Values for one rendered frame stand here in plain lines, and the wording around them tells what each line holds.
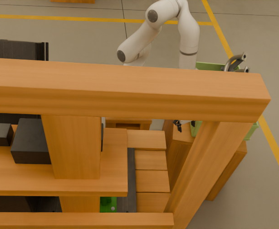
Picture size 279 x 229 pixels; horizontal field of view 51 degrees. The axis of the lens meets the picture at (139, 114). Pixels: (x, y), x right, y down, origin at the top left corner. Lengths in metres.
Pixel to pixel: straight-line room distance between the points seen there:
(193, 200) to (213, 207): 1.62
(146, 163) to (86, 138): 1.04
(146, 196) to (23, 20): 3.39
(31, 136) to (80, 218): 0.39
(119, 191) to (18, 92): 0.45
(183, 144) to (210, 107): 1.37
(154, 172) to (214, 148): 0.94
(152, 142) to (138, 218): 0.74
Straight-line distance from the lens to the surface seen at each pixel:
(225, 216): 2.77
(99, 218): 1.20
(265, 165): 3.21
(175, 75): 0.70
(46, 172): 0.99
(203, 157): 0.89
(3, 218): 1.25
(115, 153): 1.02
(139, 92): 0.64
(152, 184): 1.72
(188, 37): 1.43
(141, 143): 1.83
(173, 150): 2.13
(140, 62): 1.84
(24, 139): 0.98
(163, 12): 1.44
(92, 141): 0.78
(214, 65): 2.43
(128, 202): 1.64
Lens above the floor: 2.39
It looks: 49 degrees down
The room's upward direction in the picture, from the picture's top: 10 degrees clockwise
